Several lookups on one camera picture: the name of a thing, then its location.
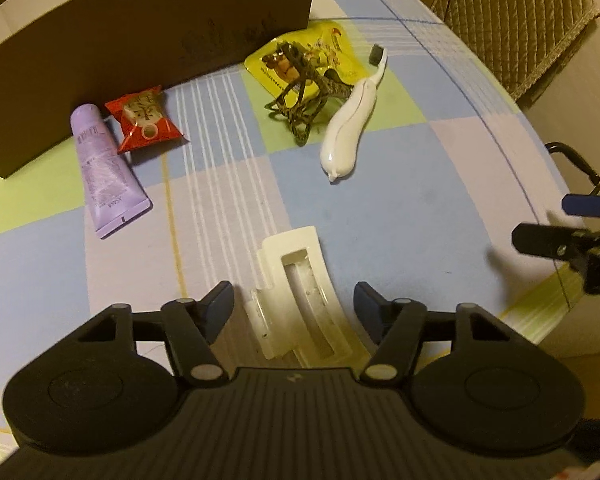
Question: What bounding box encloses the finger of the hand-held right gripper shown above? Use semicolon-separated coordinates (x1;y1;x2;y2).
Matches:
561;193;600;219
511;222;591;262

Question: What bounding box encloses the purple cream tube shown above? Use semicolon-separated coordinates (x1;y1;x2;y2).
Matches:
70;103;153;240

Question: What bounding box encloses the white plastic bracket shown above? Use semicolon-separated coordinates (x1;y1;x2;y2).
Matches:
242;225;366;361

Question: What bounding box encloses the red snack packet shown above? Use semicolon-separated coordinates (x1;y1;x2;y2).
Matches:
104;85;187;156

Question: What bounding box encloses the yellow snack packet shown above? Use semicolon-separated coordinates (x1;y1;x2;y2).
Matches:
244;21;361;106

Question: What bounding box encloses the white electric toothbrush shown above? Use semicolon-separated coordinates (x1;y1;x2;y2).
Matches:
320;45;388;183

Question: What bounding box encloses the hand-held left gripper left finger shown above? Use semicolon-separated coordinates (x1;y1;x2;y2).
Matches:
72;281;235;388

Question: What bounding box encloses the brown cardboard storage box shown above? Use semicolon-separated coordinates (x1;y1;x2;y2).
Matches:
0;0;320;180

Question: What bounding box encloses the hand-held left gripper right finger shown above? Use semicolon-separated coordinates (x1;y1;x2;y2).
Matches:
354;281;521;388

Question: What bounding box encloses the quilted chair cover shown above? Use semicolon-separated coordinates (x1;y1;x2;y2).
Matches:
430;0;600;108

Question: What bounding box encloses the black chair handle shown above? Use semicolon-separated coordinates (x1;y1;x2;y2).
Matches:
545;142;600;195

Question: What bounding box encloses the brown patterned cord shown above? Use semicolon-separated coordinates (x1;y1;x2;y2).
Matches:
265;40;353;147

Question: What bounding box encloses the desktop with checked tablecloth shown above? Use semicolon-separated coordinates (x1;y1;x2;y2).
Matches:
0;0;588;451

